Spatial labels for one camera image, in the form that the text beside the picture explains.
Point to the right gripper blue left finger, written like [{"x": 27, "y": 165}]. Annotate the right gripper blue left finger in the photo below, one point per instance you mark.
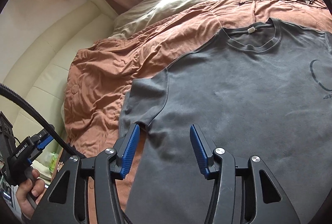
[{"x": 125, "y": 150}]

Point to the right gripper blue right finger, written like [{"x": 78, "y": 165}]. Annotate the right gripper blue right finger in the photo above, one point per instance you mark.
[{"x": 203, "y": 149}]

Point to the grey t-shirt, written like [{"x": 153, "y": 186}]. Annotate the grey t-shirt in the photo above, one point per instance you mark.
[{"x": 261, "y": 90}]

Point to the person's left hand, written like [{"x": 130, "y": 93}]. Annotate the person's left hand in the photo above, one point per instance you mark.
[{"x": 36, "y": 189}]

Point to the green tissue pack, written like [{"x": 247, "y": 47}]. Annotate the green tissue pack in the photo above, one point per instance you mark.
[{"x": 50, "y": 160}]

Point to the orange-brown quilt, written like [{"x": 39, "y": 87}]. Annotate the orange-brown quilt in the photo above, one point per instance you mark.
[{"x": 101, "y": 76}]

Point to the cream padded headboard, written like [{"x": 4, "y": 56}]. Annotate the cream padded headboard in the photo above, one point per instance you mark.
[{"x": 40, "y": 74}]

